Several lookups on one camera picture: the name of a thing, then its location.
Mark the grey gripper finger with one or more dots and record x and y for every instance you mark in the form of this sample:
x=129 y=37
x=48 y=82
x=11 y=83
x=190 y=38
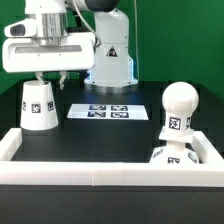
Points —
x=39 y=76
x=62 y=80

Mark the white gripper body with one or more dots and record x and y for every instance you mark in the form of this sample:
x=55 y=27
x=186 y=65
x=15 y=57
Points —
x=25 y=55

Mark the white lamp shade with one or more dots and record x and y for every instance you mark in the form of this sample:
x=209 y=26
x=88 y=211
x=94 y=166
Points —
x=38 y=110

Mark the white lamp bulb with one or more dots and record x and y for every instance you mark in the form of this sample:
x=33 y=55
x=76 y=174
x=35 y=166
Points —
x=179 y=100

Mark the white lamp base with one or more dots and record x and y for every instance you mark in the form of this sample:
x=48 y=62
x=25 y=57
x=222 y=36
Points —
x=175 y=152

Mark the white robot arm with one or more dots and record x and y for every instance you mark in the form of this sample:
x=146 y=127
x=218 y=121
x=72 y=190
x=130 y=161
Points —
x=72 y=35

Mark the white marker sheet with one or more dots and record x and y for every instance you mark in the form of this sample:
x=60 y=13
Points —
x=107 y=112

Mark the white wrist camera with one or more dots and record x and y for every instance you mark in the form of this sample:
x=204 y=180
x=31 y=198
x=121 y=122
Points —
x=21 y=29

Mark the white U-shaped frame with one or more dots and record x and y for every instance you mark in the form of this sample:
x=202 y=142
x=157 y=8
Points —
x=208 y=173

